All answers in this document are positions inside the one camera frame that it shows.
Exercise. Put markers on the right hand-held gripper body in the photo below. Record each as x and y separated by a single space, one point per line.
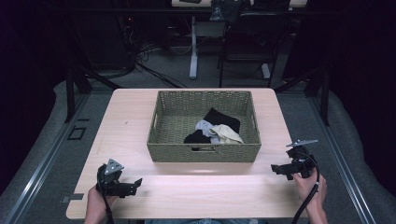
303 163

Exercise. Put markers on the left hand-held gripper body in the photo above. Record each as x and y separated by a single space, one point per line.
109 182

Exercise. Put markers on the person's left hand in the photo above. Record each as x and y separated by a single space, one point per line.
95 205

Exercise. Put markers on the person's right hand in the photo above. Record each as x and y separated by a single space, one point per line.
313 194

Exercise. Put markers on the grey tape strip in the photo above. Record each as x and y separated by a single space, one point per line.
76 196

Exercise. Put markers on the black tape square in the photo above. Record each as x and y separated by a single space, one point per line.
69 133

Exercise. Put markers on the cream sock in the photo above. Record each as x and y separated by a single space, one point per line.
225 133

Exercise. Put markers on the black metal stand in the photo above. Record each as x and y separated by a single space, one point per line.
70 93
325 96

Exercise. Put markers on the green woven wicker basket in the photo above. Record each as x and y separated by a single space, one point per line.
174 124

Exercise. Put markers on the large black sock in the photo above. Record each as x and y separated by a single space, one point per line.
222 119

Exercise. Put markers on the small black sock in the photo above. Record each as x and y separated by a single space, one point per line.
196 137

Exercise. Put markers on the white desk foot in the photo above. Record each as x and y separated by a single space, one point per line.
265 71

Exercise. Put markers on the black chair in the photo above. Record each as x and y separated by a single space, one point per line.
249 40

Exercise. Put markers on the white desk leg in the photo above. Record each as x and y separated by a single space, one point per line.
193 56

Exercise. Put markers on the light wooden desk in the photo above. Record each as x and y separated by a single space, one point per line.
299 3

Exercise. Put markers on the dark bag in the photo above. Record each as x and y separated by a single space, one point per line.
224 11

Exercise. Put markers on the aluminium floor rail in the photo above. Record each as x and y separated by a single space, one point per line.
40 169
342 168

